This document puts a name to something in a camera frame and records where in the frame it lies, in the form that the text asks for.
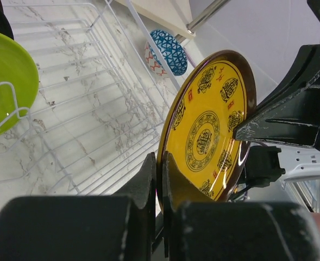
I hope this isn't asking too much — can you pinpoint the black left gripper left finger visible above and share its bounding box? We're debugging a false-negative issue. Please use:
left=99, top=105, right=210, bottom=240
left=0, top=153, right=156, bottom=260

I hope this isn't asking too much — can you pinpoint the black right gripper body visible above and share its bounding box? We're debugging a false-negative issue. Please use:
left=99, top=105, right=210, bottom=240
left=241, top=146, right=285, bottom=189

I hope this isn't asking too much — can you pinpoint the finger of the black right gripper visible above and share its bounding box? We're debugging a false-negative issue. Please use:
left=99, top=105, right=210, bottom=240
left=234, top=44, right=320, bottom=151

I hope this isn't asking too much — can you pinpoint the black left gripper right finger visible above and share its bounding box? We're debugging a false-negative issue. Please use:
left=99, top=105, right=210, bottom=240
left=162, top=152, right=320, bottom=260

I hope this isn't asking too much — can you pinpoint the yellow patterned black plate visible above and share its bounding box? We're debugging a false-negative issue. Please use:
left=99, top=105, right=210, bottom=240
left=156, top=49, right=256, bottom=202

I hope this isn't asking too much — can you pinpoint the blue patterned bowl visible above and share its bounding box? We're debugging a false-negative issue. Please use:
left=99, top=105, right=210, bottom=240
left=145, top=29, right=188, bottom=77

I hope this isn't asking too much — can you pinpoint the lime green plate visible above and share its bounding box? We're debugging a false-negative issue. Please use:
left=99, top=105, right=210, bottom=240
left=0, top=33, right=39, bottom=135

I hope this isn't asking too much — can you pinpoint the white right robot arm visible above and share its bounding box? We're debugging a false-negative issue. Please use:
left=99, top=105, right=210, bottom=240
left=234, top=44, right=320, bottom=182

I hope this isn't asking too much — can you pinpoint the white plate holder wire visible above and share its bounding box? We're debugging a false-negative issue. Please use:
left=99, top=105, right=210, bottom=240
left=0, top=81, right=32, bottom=135

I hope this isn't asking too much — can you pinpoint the clear wire dish rack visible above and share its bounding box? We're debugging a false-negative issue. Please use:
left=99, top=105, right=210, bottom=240
left=0, top=1, right=178, bottom=202

